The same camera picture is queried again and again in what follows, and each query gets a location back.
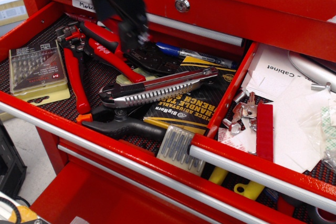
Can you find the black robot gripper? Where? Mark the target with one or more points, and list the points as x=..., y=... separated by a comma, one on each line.
x=133, y=29

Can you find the silver black box cutter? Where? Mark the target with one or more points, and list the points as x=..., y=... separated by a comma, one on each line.
x=119, y=96

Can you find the black yellow tap wrench box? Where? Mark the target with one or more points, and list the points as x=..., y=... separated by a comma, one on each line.
x=194, y=110

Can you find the small open right drawer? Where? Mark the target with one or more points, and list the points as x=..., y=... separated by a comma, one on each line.
x=289, y=182

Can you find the black box on floor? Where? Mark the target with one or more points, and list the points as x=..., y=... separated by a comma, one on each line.
x=13, y=169

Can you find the red black crimping pliers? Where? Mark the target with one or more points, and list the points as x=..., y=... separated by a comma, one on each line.
x=148, y=57

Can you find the small yellow-green plastic case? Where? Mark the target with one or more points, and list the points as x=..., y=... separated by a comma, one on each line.
x=121, y=79

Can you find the white markers label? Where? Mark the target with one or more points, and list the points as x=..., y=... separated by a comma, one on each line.
x=83, y=5

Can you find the red marker pen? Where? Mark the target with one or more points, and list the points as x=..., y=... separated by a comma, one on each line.
x=82, y=18

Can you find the silver cabinet lock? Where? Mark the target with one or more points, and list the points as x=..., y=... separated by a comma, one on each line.
x=182, y=6

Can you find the blue dry erase marker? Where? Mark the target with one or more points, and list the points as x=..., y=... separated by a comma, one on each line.
x=182, y=53

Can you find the black spring clamp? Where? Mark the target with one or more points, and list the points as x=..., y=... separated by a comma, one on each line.
x=116, y=123

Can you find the drill bit set case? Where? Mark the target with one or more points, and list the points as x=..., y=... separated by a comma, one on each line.
x=37, y=74

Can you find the clear blade case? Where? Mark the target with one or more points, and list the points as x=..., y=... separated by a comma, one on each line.
x=175, y=150

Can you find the red tool cabinet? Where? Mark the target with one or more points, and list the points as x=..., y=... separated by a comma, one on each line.
x=303, y=26

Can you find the silver bolt near keys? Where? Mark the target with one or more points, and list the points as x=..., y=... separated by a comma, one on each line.
x=242, y=93

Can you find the silver cabinet keys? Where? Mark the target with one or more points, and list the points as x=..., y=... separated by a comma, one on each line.
x=245, y=109

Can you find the silver bolt lower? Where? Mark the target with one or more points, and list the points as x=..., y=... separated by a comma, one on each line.
x=233, y=127

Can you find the white cabinet manual paper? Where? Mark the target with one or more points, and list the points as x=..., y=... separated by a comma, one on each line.
x=298, y=140

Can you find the red plastic strip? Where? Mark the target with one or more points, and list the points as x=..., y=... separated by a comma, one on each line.
x=265, y=132

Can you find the silver wing bolt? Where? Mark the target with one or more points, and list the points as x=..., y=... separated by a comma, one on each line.
x=320, y=87

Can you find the clear plastic bag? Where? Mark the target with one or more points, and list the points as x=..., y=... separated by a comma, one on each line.
x=319, y=127

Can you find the red wire stripper tool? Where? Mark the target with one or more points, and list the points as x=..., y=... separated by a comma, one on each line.
x=72, y=41

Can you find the silver metal handle bar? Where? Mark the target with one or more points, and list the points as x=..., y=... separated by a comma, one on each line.
x=317, y=70

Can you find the yellow handled tool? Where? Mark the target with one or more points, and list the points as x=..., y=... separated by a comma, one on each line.
x=252, y=190

